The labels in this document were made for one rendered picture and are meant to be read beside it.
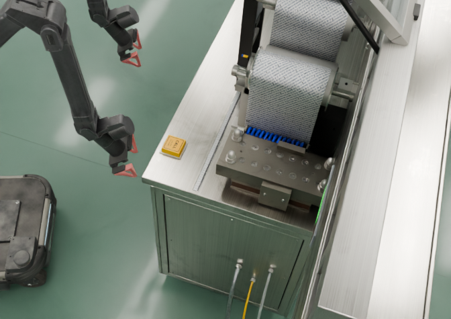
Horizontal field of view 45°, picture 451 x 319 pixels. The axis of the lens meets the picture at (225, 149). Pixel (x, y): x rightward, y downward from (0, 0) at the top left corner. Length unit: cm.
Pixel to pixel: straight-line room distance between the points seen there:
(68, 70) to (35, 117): 195
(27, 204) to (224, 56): 118
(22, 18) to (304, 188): 99
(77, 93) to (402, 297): 95
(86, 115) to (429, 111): 94
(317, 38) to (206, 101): 53
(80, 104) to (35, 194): 128
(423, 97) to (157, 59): 232
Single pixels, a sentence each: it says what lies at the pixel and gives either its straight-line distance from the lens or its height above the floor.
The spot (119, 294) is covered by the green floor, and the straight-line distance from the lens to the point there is 272.
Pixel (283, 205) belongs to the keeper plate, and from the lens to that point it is 185.
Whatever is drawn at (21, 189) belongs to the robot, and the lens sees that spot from 280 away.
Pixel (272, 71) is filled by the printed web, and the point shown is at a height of 130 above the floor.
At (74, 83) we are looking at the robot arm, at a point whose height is 145.
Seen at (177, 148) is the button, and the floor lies 92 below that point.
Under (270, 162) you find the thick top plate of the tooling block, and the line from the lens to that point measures 183.
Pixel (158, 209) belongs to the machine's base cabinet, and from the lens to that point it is 209.
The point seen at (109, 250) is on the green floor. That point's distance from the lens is 282.
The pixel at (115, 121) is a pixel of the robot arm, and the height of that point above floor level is 127.
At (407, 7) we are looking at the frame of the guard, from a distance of 144.
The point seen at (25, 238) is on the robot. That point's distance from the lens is 261.
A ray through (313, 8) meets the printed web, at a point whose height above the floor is 139.
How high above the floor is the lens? 251
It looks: 53 degrees down
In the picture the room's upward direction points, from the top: 5 degrees clockwise
